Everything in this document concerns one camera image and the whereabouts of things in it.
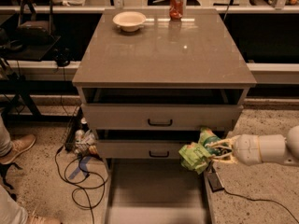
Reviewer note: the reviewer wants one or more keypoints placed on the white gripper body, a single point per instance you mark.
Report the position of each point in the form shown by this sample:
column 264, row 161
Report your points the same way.
column 246, row 149

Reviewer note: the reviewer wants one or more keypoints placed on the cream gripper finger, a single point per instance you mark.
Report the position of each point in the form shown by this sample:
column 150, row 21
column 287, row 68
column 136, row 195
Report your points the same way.
column 227, row 143
column 227, row 158

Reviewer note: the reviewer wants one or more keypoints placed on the green rice chip bag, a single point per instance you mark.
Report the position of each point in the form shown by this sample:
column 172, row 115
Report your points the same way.
column 196, row 156

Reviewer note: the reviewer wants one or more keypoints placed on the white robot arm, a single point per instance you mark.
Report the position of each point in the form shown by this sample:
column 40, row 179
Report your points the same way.
column 276, row 148

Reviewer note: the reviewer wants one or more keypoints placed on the bottom grey drawer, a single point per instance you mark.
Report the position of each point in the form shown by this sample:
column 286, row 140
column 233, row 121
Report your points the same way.
column 156, row 192

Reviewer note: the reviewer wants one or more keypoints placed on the grey drawer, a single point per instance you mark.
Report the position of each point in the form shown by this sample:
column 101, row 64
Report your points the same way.
column 161, row 117
column 156, row 192
column 137, row 149

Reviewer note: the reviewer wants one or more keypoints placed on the grey drawer cabinet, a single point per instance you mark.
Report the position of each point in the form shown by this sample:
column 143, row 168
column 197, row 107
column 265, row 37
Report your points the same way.
column 189, row 62

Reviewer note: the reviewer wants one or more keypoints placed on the middle grey drawer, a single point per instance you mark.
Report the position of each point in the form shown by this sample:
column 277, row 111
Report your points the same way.
column 137, row 149

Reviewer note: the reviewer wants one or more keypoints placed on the top grey drawer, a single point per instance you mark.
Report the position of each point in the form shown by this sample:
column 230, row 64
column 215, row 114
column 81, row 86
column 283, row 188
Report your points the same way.
column 161, row 117

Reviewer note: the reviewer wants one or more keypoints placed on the black bag on shelf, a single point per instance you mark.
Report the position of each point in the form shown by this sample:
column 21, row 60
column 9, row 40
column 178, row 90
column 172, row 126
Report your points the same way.
column 32, row 30

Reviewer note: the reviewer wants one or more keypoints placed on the black power adapter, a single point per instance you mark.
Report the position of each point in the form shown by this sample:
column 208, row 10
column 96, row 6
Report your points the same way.
column 215, row 182

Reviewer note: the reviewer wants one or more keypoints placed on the pile of bottles and trash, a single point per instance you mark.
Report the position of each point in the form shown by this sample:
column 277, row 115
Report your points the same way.
column 85, row 140

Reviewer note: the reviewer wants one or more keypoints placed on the orange soda can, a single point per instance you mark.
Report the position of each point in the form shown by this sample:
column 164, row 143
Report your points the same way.
column 176, row 9

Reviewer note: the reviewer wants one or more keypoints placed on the white bowl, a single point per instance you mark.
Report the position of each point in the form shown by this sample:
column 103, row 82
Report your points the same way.
column 129, row 21

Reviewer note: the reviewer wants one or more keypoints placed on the black headphones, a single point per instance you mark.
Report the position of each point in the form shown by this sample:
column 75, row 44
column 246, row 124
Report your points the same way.
column 61, row 57

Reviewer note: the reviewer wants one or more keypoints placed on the tan shoe lower left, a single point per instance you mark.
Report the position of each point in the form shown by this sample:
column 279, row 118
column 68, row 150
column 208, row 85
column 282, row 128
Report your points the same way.
column 42, row 220

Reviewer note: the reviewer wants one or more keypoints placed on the tan shoe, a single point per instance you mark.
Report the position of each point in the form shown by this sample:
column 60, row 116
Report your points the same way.
column 42, row 220
column 12, row 149

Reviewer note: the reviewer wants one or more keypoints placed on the tan shoe upper left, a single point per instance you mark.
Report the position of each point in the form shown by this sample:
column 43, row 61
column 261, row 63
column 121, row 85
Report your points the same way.
column 12, row 149

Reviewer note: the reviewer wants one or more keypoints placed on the person's leg in light trousers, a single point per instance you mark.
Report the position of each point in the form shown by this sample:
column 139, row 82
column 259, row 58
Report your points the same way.
column 10, row 211

